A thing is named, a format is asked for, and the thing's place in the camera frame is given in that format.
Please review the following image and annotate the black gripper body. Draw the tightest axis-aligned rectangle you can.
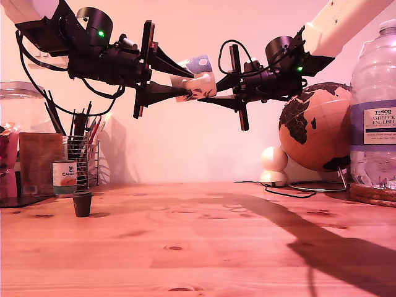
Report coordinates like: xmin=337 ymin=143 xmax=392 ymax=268
xmin=107 ymin=20 xmax=155 ymax=121
xmin=229 ymin=43 xmax=276 ymax=132

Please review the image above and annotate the white mug with blue print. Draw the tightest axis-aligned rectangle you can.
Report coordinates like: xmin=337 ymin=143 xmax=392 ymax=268
xmin=169 ymin=53 xmax=217 ymax=103

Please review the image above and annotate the dark brown coffee capsule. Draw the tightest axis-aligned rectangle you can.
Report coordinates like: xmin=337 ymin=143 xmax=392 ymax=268
xmin=72 ymin=190 xmax=95 ymax=218

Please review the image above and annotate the white-tipped brush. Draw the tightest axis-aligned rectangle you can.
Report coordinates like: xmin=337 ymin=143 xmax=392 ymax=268
xmin=99 ymin=112 xmax=113 ymax=134

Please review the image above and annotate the black pencil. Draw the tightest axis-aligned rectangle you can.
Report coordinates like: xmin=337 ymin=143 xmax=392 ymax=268
xmin=82 ymin=101 xmax=93 ymax=137

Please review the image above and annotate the red pencil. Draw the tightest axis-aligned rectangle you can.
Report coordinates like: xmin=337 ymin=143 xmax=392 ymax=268
xmin=87 ymin=114 xmax=103 ymax=142

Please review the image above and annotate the thick black brush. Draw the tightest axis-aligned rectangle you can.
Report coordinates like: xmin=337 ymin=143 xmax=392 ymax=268
xmin=75 ymin=113 xmax=88 ymax=139

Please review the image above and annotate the white round table device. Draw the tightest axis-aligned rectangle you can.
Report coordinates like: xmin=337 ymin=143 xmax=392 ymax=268
xmin=260 ymin=147 xmax=289 ymax=188

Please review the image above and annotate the cork globe with dark continents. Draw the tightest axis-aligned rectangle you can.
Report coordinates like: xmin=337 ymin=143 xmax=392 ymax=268
xmin=278 ymin=82 xmax=353 ymax=173

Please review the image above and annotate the black chopstick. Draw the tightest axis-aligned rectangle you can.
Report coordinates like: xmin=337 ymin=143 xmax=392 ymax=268
xmin=43 ymin=90 xmax=67 ymax=138
xmin=45 ymin=103 xmax=64 ymax=136
xmin=48 ymin=91 xmax=69 ymax=138

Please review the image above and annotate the large clear water bottle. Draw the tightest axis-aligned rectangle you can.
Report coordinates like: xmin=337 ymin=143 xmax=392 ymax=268
xmin=349 ymin=19 xmax=396 ymax=191

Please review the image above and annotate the glass jar with metal lid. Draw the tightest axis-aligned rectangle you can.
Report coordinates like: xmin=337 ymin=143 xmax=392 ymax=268
xmin=0 ymin=80 xmax=56 ymax=136

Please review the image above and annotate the white labelled tin can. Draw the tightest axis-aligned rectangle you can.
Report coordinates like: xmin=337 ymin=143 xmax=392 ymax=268
xmin=52 ymin=161 xmax=79 ymax=199

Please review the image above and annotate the brown paper pouch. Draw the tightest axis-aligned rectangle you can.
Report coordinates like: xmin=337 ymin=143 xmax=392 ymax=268
xmin=19 ymin=132 xmax=64 ymax=197

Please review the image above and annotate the pink snack packet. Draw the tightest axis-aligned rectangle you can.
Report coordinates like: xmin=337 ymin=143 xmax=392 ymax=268
xmin=0 ymin=123 xmax=20 ymax=199

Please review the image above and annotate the round cork coaster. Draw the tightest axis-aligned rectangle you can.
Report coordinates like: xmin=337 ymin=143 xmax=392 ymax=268
xmin=350 ymin=182 xmax=396 ymax=196
xmin=351 ymin=196 xmax=396 ymax=209
xmin=350 ymin=189 xmax=396 ymax=202

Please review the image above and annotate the black flat mat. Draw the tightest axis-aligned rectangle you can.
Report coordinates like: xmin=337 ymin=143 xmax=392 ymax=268
xmin=0 ymin=195 xmax=58 ymax=209

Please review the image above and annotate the arm grey camera box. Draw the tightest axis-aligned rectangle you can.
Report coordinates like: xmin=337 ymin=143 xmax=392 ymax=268
xmin=118 ymin=33 xmax=139 ymax=51
xmin=243 ymin=57 xmax=265 ymax=74

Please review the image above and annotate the black camera cable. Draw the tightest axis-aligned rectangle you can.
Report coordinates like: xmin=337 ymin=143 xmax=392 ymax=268
xmin=218 ymin=39 xmax=252 ymax=75

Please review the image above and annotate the metal wire utensil holder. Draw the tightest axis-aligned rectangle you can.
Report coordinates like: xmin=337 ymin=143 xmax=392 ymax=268
xmin=66 ymin=137 xmax=100 ymax=190

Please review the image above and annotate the white wall switch plate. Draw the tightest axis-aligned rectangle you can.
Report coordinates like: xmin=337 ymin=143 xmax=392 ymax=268
xmin=26 ymin=43 xmax=71 ymax=71

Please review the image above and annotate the thin black table cable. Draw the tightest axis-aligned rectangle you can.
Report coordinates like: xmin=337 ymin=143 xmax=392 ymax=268
xmin=234 ymin=181 xmax=317 ymax=199

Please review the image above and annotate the metal wire globe stand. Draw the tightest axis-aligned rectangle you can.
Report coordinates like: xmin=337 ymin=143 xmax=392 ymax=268
xmin=290 ymin=166 xmax=349 ymax=193

